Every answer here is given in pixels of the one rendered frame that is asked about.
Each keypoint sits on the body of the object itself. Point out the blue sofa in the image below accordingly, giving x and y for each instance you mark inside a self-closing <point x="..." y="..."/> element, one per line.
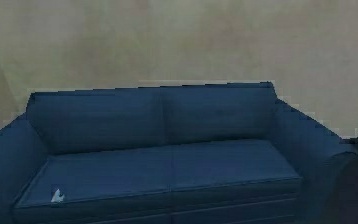
<point x="160" y="160"/>

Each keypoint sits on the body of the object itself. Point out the small white object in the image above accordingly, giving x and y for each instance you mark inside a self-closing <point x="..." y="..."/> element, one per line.
<point x="57" y="196"/>

